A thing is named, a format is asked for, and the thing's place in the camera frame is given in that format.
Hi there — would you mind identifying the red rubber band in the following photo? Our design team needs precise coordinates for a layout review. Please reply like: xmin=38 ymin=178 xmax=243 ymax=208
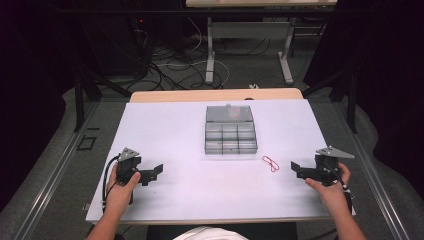
xmin=261 ymin=155 xmax=281 ymax=173

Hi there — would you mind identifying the white table mat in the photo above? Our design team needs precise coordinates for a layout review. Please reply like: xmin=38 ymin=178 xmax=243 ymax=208
xmin=85 ymin=98 xmax=357 ymax=225

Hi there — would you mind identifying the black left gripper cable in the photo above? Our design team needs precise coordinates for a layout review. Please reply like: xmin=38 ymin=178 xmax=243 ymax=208
xmin=101 ymin=155 xmax=120 ymax=214

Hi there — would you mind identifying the white floor cable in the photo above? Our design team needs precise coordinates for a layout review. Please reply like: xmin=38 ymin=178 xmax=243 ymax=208
xmin=156 ymin=16 xmax=231 ymax=88

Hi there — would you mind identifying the person's left hand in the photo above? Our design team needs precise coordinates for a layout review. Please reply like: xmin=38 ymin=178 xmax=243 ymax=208
xmin=105 ymin=163 xmax=142 ymax=218

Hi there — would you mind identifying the black metal stand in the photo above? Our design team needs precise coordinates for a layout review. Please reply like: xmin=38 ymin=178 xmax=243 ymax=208
xmin=301 ymin=66 xmax=359 ymax=134
xmin=71 ymin=59 xmax=133 ymax=133

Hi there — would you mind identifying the clear plastic compartment box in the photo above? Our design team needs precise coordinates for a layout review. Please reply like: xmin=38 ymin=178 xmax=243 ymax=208
xmin=203 ymin=104 xmax=259 ymax=156

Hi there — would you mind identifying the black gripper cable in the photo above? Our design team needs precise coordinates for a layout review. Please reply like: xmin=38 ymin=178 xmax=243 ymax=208
xmin=101 ymin=155 xmax=120 ymax=214
xmin=324 ymin=161 xmax=355 ymax=214

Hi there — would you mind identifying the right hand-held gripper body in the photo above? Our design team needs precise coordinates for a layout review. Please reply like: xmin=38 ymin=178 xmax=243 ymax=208
xmin=314 ymin=145 xmax=356 ymax=188

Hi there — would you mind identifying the white-legged background desk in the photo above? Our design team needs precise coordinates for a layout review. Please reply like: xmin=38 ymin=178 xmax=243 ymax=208
xmin=185 ymin=0 xmax=338 ymax=86

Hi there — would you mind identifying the bundle of black floor cables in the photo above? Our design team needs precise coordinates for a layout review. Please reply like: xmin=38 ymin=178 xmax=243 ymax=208
xmin=129 ymin=16 xmax=231 ymax=92

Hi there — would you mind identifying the person's white shirt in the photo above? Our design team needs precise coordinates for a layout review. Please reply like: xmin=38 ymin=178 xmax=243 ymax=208
xmin=173 ymin=226 xmax=250 ymax=240

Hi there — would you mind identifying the person's right hand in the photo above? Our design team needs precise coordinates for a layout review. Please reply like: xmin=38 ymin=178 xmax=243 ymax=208
xmin=304 ymin=162 xmax=352 ymax=218

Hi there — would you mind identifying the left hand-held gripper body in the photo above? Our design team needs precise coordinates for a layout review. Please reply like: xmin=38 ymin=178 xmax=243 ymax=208
xmin=115 ymin=147 xmax=142 ymax=186

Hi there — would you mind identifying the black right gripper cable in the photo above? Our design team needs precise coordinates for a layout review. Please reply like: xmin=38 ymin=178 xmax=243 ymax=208
xmin=324 ymin=161 xmax=355 ymax=214

